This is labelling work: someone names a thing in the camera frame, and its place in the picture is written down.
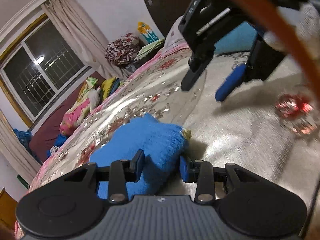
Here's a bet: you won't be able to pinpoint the beige curtain left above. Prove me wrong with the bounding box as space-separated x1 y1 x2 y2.
0 112 41 184

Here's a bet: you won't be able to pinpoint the silver floral bedspread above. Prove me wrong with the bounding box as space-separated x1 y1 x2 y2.
30 49 319 204

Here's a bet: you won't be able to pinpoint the wooden bedside cabinet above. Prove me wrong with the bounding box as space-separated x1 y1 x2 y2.
0 188 17 230

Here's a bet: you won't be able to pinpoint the orange strap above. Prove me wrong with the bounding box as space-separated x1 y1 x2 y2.
212 0 320 100

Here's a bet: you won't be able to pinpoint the blue white crumpled cloth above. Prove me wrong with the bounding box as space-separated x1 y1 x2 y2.
47 134 68 158

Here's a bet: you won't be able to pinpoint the pink floral pillow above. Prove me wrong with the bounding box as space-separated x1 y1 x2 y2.
60 76 101 137

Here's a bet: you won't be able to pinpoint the teal folded garment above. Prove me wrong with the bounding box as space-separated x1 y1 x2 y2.
214 22 257 55

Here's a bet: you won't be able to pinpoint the pink floral quilt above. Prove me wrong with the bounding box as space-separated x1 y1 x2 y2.
15 42 190 238

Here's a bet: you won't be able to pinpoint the white spotted pillow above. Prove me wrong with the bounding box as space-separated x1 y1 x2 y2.
164 16 185 49

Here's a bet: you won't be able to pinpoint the beige curtain right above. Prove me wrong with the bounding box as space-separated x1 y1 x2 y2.
41 0 131 80

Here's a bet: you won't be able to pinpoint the dark floral clothes bundle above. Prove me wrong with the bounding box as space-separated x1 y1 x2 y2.
105 33 140 66

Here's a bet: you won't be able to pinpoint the beige curtain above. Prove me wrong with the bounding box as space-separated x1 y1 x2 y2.
41 0 131 80
0 112 41 184

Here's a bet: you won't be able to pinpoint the white gloved right hand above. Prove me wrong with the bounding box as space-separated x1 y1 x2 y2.
277 3 319 61

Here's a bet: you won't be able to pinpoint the window with metal bars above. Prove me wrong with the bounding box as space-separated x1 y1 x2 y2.
1 14 90 128

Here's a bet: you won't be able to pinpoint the pale green folded towels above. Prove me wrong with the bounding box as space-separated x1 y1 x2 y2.
134 38 165 61

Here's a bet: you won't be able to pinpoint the yellow green folded clothes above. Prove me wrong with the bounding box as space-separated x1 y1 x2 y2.
99 77 120 102

